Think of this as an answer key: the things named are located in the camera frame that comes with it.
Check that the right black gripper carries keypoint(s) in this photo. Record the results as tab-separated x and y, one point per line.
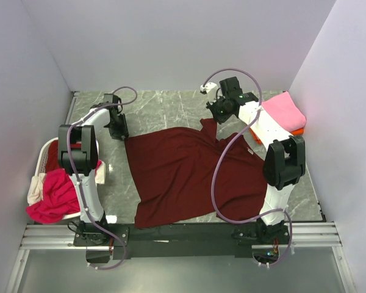
211	105

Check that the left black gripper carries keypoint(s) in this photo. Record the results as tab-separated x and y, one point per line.
123	131

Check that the dark red t shirt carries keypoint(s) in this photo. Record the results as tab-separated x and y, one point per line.
176	179

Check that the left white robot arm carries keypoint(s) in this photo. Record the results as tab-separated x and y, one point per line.
78	156

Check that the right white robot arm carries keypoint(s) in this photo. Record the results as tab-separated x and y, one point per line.
285	159

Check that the folded pink t shirt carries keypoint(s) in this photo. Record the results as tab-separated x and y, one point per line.
284	111

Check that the red t shirt in basket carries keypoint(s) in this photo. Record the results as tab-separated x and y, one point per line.
52	160

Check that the folded orange t shirt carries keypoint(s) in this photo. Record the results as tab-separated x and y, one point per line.
296	132

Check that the white laundry basket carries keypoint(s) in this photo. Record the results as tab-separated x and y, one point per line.
44	158

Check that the magenta t shirt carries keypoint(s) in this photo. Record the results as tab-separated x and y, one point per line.
58	199

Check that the cream t shirt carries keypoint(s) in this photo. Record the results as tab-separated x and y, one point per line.
35	193

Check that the black base beam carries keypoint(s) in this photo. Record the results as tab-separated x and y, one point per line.
183	239

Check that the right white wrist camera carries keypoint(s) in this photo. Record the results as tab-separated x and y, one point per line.
210	90

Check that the aluminium rail frame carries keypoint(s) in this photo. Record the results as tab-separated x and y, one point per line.
318	265

